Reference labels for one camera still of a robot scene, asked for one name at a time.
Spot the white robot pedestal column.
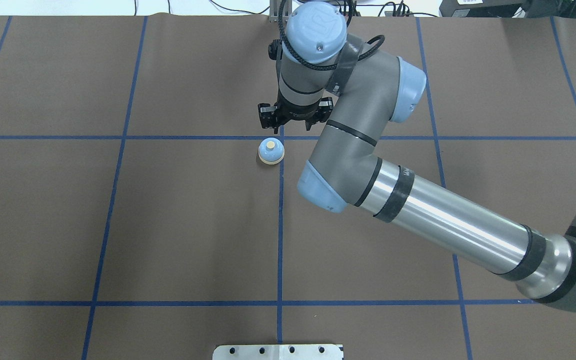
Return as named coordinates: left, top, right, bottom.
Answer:
left=212, top=343, right=345, bottom=360

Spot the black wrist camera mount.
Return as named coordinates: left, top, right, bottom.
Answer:
left=267, top=39, right=282, bottom=61

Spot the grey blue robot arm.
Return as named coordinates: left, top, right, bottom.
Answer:
left=258, top=0, right=576, bottom=313

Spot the aluminium frame post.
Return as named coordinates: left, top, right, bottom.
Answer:
left=269, top=0, right=293, bottom=23

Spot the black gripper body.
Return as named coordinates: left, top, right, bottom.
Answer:
left=274, top=97, right=325, bottom=132

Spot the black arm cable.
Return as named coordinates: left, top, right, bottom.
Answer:
left=277, top=0, right=386, bottom=72

